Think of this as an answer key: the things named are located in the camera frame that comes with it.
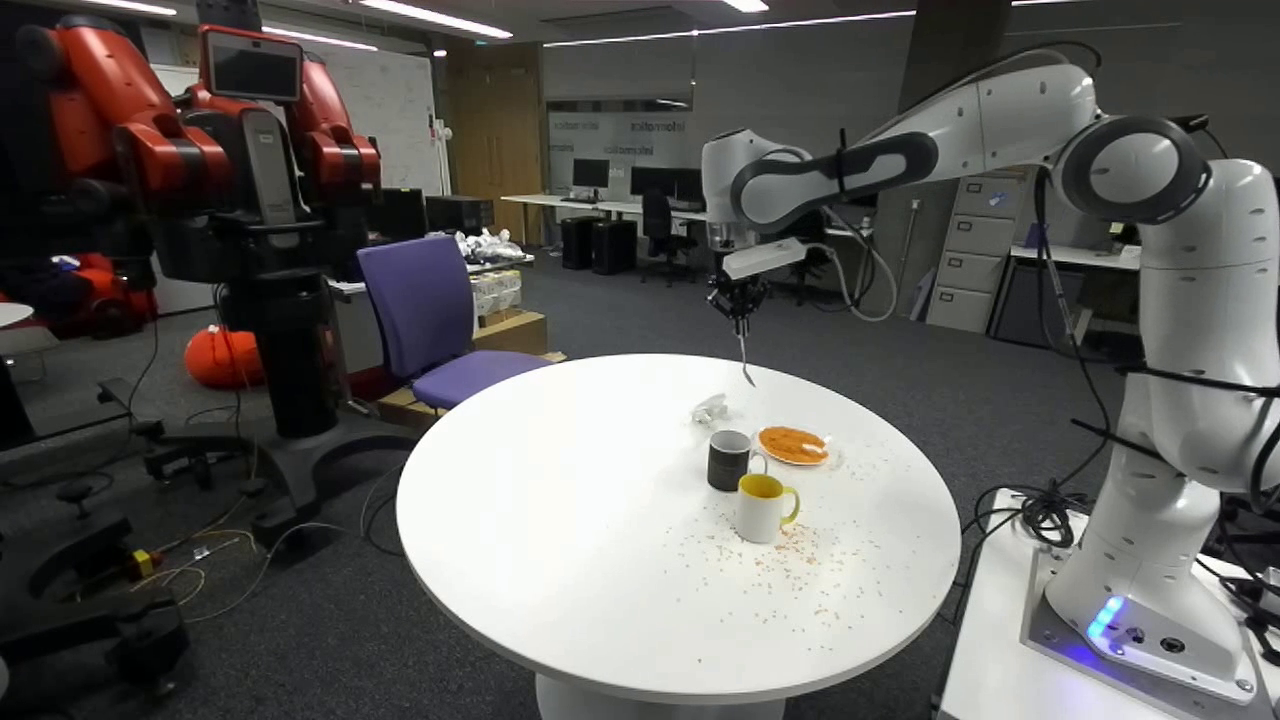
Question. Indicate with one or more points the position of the grey file cabinet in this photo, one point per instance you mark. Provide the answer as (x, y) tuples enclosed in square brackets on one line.
[(982, 253)]

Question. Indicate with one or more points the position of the white mug yellow inside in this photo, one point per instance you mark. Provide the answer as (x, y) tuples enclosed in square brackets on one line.
[(761, 519)]

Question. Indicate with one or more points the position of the white desk with dark cabinet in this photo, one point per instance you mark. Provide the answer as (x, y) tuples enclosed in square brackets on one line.
[(1065, 256)]

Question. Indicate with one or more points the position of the white robot mounting table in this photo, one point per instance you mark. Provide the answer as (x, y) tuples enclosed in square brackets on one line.
[(1000, 667)]

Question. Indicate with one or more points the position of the scattered orange grains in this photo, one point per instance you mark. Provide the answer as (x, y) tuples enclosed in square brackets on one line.
[(803, 543)]

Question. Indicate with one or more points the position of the glass bowl of orange grains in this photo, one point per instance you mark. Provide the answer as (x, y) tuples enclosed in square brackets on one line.
[(793, 447)]

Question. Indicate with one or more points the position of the black floor base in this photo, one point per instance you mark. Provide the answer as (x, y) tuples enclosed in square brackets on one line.
[(82, 627)]

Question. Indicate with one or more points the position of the whiteboard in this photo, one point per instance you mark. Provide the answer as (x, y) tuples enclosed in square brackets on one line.
[(394, 123)]

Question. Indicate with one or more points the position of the black office chair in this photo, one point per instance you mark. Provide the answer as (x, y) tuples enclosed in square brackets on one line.
[(660, 225)]

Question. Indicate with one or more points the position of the ceiling light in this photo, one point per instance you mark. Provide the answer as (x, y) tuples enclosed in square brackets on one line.
[(321, 39), (441, 19)]

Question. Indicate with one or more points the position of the purple chair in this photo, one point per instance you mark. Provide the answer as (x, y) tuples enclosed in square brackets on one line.
[(423, 307)]

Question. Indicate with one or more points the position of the orange ball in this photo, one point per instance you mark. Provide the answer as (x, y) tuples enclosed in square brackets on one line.
[(220, 356)]

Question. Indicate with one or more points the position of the black monitor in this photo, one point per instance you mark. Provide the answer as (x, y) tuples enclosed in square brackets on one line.
[(591, 175), (655, 186), (690, 186)]

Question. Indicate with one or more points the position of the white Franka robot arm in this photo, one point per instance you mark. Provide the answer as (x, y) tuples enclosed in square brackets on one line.
[(1175, 267)]

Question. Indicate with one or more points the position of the white storage box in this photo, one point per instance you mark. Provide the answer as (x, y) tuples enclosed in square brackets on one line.
[(495, 285)]

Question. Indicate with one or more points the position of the red Baxter robot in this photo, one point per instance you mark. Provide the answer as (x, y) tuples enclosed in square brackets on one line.
[(134, 123)]

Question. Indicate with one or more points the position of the long white desk row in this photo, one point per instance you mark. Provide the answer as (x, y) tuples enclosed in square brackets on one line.
[(562, 202)]

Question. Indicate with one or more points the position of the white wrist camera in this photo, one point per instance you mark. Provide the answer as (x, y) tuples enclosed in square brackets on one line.
[(761, 256)]

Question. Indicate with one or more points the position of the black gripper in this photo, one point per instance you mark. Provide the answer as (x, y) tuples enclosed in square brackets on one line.
[(743, 295)]

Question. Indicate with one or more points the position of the wooden door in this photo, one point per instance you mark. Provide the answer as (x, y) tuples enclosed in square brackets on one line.
[(496, 135)]

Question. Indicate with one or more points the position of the cardboard box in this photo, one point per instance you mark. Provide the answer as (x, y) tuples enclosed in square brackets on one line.
[(513, 333)]

